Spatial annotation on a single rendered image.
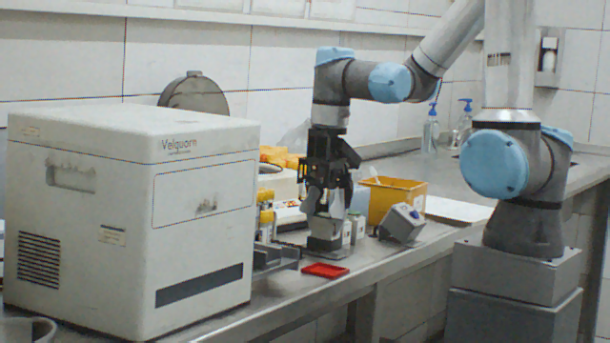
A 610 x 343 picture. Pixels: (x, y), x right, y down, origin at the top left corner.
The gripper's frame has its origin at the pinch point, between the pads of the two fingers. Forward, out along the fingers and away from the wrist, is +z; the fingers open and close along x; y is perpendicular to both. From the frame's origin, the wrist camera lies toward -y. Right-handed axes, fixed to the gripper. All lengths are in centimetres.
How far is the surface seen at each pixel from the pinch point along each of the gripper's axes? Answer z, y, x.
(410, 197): -1.9, -33.6, 3.6
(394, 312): 72, -172, -55
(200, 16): -39, -26, -53
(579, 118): -8, -240, -8
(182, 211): -12, 58, 7
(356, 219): 0.5, -11.8, 1.0
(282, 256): 2.0, 21.9, 3.1
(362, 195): -2.4, -23.7, -3.8
